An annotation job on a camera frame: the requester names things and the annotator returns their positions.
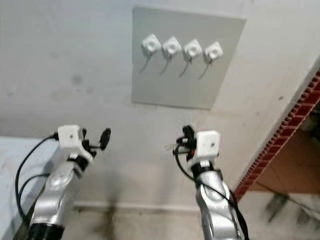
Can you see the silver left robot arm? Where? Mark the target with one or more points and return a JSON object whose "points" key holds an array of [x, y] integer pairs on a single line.
{"points": [[55, 195]]}

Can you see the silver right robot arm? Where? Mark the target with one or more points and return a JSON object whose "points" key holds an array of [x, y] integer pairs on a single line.
{"points": [[217, 210]]}

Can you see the white wall hook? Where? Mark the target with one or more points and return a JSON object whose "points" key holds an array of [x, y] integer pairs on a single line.
{"points": [[151, 44], [213, 51], [172, 46], [193, 49]]}

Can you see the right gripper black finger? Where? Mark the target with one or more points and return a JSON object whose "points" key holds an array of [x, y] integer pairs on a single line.
{"points": [[179, 146], [188, 132]]}

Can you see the grey wall board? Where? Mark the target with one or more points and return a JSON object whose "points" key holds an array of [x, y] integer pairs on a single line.
{"points": [[180, 85]]}

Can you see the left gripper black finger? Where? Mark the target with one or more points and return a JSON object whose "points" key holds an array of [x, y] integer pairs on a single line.
{"points": [[84, 133], [105, 138]]}

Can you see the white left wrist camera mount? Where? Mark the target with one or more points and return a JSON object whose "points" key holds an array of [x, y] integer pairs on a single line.
{"points": [[70, 137]]}

